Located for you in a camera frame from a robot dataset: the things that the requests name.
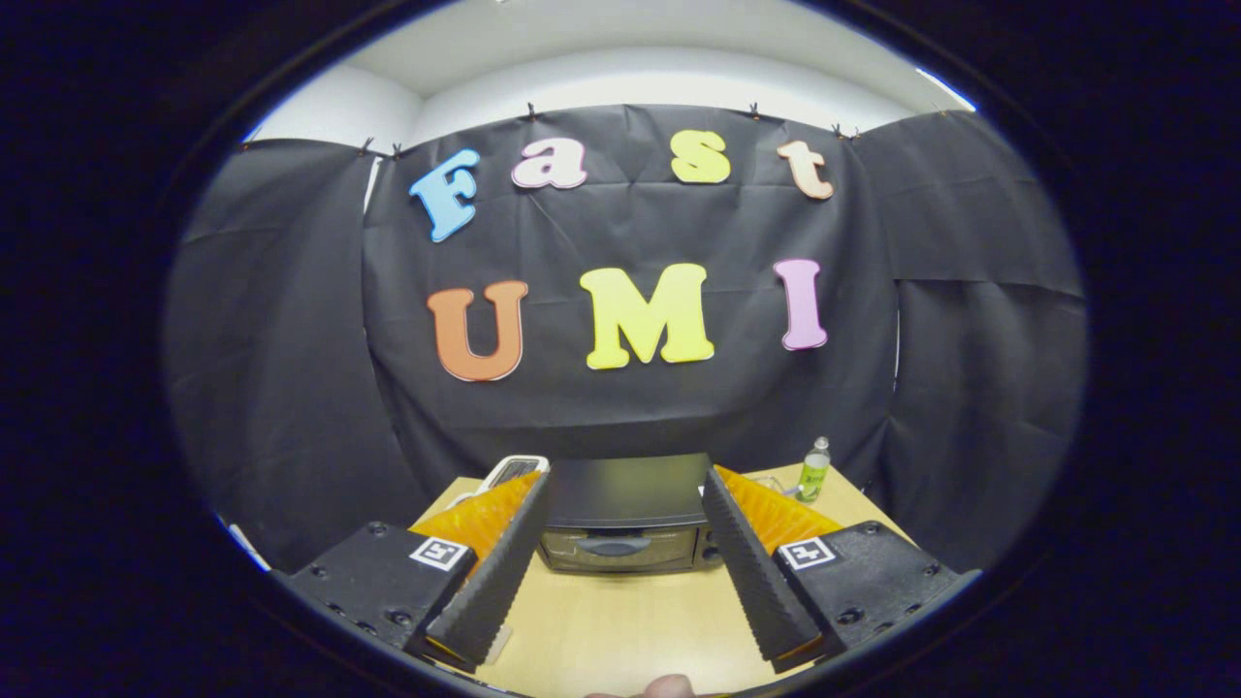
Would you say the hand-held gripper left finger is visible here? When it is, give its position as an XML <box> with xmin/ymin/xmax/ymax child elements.
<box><xmin>281</xmin><ymin>470</ymin><xmax>552</xmax><ymax>675</ymax></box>

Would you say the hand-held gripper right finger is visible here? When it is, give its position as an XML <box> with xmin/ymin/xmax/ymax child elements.
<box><xmin>700</xmin><ymin>467</ymin><xmax>961</xmax><ymax>675</ymax></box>

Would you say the black toaster oven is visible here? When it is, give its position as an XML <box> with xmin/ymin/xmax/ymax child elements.
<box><xmin>536</xmin><ymin>453</ymin><xmax>726</xmax><ymax>575</ymax></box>

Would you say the white pop-up toaster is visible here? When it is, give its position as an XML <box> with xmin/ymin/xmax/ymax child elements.
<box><xmin>473</xmin><ymin>455</ymin><xmax>551</xmax><ymax>497</ymax></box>

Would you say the green label drink bottle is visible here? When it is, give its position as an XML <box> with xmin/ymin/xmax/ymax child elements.
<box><xmin>797</xmin><ymin>436</ymin><xmax>832</xmax><ymax>503</ymax></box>

